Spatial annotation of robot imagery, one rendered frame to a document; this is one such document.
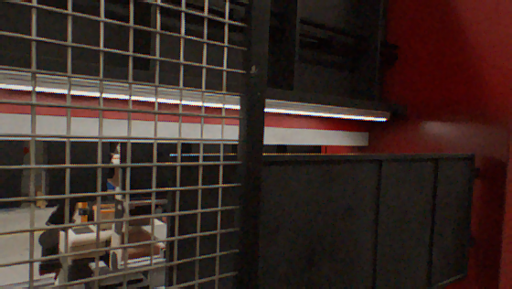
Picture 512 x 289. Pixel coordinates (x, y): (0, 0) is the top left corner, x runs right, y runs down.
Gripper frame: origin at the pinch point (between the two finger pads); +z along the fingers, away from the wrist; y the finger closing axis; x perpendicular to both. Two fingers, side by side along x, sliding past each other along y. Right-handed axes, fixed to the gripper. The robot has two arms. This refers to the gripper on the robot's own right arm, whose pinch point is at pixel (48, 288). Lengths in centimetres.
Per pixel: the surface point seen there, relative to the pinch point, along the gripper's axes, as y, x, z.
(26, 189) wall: -604, -31, -92
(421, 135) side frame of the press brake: 61, 130, -47
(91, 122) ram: 51, 8, -48
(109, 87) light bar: 73, 9, -50
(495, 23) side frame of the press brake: 93, 133, -80
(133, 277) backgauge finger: 63, 16, -8
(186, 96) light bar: 70, 28, -51
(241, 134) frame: 120, 17, -29
